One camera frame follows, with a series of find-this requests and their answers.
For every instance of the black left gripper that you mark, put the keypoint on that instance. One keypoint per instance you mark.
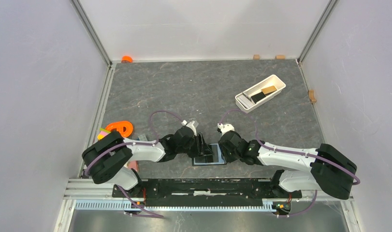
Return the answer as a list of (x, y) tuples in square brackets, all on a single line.
[(203, 148)]

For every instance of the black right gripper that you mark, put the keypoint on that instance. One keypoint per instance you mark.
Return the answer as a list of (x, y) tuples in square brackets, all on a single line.
[(227, 158)]

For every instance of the black card holder wallet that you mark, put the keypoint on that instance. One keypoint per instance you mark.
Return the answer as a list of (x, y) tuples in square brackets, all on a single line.
[(216, 158)]

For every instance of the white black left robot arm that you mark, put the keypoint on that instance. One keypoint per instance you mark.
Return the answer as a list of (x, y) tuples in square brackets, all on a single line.
[(106, 159)]

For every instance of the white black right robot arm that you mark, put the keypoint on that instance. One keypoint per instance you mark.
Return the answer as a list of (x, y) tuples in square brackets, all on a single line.
[(323, 168)]

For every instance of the grey card in tray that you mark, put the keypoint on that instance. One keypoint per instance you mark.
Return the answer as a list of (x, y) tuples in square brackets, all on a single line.
[(245, 100)]

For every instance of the black card in tray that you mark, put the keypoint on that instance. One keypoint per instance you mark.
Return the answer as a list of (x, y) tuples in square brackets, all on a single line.
[(258, 97)]

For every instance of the tan card in tray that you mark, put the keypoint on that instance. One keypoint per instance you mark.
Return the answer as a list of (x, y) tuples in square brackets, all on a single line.
[(268, 90)]

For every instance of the white card tray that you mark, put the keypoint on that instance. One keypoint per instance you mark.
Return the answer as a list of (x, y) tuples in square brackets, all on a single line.
[(272, 80)]

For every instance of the pink playing card box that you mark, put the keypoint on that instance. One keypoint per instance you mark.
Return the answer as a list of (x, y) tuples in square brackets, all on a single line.
[(133, 165)]

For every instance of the blue toy block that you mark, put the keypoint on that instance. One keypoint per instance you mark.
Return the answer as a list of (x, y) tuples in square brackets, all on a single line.
[(142, 137)]

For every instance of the wooden curved block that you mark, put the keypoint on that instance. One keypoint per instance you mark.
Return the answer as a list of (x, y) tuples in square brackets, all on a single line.
[(311, 95)]

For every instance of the colourful toy brick stack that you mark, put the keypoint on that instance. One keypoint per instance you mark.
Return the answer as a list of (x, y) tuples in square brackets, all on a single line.
[(102, 133)]

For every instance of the orange round cap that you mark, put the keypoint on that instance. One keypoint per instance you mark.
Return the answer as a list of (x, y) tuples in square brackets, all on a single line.
[(126, 59)]

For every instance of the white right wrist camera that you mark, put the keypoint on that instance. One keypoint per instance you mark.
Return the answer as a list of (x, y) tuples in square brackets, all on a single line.
[(224, 128)]

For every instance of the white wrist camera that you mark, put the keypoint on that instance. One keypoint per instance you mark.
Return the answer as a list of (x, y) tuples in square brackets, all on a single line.
[(192, 125), (224, 128)]

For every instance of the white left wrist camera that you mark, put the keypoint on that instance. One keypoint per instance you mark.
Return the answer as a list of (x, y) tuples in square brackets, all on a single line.
[(192, 125)]

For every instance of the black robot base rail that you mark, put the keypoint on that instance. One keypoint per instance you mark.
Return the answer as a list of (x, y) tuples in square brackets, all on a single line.
[(209, 192)]

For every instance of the white slotted cable duct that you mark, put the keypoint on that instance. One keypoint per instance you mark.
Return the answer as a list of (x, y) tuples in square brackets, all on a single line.
[(125, 205)]

